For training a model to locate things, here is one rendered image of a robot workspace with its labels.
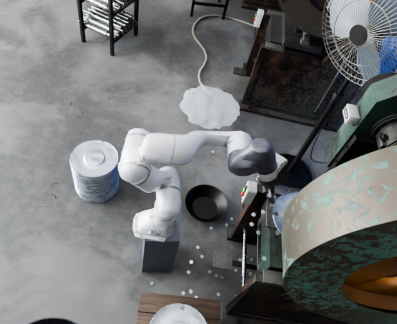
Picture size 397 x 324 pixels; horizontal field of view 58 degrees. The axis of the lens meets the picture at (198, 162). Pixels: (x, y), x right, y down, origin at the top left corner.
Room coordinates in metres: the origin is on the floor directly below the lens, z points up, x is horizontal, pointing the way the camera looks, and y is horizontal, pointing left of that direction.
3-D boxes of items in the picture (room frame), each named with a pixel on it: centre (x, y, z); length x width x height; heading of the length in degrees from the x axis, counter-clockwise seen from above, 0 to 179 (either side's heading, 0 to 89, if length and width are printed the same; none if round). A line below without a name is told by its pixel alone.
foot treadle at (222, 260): (0.90, -0.52, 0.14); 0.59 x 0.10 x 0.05; 96
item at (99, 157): (1.24, 0.63, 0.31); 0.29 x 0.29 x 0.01
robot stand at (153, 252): (0.85, 0.10, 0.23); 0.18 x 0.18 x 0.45; 16
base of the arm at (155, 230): (0.84, 0.13, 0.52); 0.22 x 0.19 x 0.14; 106
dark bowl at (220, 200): (1.29, -0.13, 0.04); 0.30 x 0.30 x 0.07
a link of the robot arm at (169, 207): (0.82, 0.08, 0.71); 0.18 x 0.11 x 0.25; 18
